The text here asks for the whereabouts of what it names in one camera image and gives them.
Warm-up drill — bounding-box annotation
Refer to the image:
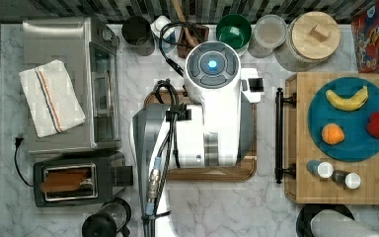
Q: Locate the glass jar with wooden lid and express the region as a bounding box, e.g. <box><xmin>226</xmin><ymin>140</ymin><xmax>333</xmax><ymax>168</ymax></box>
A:
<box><xmin>274</xmin><ymin>12</ymin><xmax>341</xmax><ymax>72</ymax></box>

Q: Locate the stainless steel toaster oven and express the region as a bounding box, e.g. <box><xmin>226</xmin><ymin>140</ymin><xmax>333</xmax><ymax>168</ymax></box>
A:
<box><xmin>19</xmin><ymin>17</ymin><xmax>121</xmax><ymax>156</ymax></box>

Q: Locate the black toaster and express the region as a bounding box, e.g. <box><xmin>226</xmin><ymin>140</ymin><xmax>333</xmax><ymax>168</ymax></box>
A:
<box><xmin>34</xmin><ymin>152</ymin><xmax>133</xmax><ymax>207</ymax></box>

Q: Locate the green bowl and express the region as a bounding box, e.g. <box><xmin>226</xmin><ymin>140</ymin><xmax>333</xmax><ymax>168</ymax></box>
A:
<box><xmin>216</xmin><ymin>14</ymin><xmax>252</xmax><ymax>56</ymax></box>

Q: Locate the white capped shaker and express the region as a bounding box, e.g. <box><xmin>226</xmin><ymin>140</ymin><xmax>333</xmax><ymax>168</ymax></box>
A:
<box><xmin>306</xmin><ymin>160</ymin><xmax>334</xmax><ymax>179</ymax></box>
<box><xmin>332</xmin><ymin>170</ymin><xmax>361</xmax><ymax>190</ymax></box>

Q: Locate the white striped dish towel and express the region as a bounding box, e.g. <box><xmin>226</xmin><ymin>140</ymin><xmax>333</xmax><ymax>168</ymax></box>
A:
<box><xmin>19</xmin><ymin>60</ymin><xmax>86</xmax><ymax>138</ymax></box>

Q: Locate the wooden drawer box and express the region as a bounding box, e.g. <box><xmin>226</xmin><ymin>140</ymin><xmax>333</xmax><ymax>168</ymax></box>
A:
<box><xmin>283</xmin><ymin>72</ymin><xmax>379</xmax><ymax>204</ymax></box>

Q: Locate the wooden cutting board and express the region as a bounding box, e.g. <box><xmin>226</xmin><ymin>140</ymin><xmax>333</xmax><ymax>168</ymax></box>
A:
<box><xmin>143</xmin><ymin>89</ymin><xmax>259</xmax><ymax>183</ymax></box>

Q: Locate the white capped shaker right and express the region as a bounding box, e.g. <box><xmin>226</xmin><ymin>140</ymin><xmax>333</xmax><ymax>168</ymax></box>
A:
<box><xmin>332</xmin><ymin>170</ymin><xmax>361</xmax><ymax>190</ymax></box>

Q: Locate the blue plate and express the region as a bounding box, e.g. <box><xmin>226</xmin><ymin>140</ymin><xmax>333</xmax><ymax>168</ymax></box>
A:
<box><xmin>308</xmin><ymin>77</ymin><xmax>379</xmax><ymax>162</ymax></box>

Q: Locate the paper towel roll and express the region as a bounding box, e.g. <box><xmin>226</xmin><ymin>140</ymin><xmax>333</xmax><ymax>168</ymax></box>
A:
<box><xmin>311</xmin><ymin>209</ymin><xmax>379</xmax><ymax>237</ymax></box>

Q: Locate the black power cord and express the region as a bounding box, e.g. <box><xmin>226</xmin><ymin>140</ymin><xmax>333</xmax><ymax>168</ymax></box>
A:
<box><xmin>13</xmin><ymin>135</ymin><xmax>35</xmax><ymax>188</ymax></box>

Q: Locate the toast slice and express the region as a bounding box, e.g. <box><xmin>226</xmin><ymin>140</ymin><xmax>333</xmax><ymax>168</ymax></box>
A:
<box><xmin>39</xmin><ymin>168</ymin><xmax>89</xmax><ymax>193</ymax></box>

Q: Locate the clear lidded container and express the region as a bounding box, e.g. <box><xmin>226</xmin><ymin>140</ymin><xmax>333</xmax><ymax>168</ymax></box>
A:
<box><xmin>248</xmin><ymin>15</ymin><xmax>287</xmax><ymax>58</ymax></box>

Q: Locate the black drawer handle bar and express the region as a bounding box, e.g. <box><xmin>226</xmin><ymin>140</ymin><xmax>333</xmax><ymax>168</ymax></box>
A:
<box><xmin>274</xmin><ymin>88</ymin><xmax>296</xmax><ymax>184</ymax></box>

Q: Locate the white small bottle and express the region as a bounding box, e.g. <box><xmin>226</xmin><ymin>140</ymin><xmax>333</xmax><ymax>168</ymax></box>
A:
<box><xmin>150</xmin><ymin>16</ymin><xmax>177</xmax><ymax>52</ymax></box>

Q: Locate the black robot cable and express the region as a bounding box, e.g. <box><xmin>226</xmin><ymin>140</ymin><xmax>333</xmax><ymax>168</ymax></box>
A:
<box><xmin>157</xmin><ymin>21</ymin><xmax>201</xmax><ymax>79</ymax></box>

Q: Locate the white capped shaker left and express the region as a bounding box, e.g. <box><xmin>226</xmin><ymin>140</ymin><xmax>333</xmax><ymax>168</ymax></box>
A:
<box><xmin>306</xmin><ymin>160</ymin><xmax>334</xmax><ymax>179</ymax></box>

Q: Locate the red cereal box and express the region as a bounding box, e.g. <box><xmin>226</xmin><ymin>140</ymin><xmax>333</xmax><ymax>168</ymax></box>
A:
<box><xmin>351</xmin><ymin>0</ymin><xmax>379</xmax><ymax>73</ymax></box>

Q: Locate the brown utensil holder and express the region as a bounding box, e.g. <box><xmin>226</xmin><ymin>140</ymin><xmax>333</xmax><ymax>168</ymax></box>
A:
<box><xmin>172</xmin><ymin>0</ymin><xmax>209</xmax><ymax>59</ymax></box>

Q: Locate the black paper towel base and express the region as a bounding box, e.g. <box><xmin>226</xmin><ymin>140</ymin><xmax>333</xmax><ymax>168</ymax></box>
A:
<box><xmin>296</xmin><ymin>203</ymin><xmax>354</xmax><ymax>237</ymax></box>

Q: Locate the orange fruit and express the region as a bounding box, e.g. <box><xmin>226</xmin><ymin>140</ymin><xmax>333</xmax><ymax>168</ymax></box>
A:
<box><xmin>321</xmin><ymin>123</ymin><xmax>345</xmax><ymax>145</ymax></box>

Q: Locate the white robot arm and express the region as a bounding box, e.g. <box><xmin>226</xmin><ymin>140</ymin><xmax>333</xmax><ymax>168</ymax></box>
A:
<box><xmin>129</xmin><ymin>41</ymin><xmax>264</xmax><ymax>237</ymax></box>

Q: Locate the yellow banana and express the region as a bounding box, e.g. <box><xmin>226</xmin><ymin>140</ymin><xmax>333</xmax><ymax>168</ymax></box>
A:
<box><xmin>326</xmin><ymin>86</ymin><xmax>369</xmax><ymax>112</ymax></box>

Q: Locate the dark metal cup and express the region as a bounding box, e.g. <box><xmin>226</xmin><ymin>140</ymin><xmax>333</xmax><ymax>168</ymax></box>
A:
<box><xmin>121</xmin><ymin>16</ymin><xmax>155</xmax><ymax>56</ymax></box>

